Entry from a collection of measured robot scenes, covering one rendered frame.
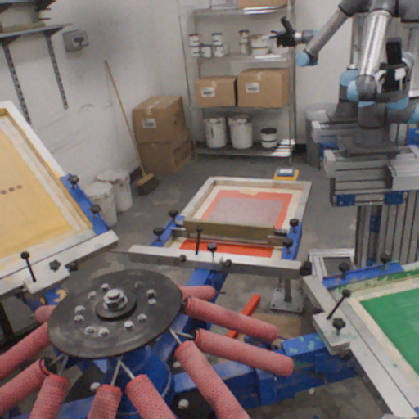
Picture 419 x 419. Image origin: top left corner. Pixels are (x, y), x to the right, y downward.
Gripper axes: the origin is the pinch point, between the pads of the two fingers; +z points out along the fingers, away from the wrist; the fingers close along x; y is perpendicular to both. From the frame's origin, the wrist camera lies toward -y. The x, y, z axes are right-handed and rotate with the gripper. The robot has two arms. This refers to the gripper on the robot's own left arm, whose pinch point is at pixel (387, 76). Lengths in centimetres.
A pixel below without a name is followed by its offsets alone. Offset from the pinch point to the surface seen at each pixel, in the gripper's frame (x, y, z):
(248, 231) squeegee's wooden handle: 58, 57, 2
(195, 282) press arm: 60, 55, 41
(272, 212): 61, 64, -30
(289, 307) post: 82, 158, -69
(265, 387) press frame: 23, 63, 69
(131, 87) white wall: 318, 27, -244
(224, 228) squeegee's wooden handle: 68, 55, 4
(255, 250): 56, 65, 3
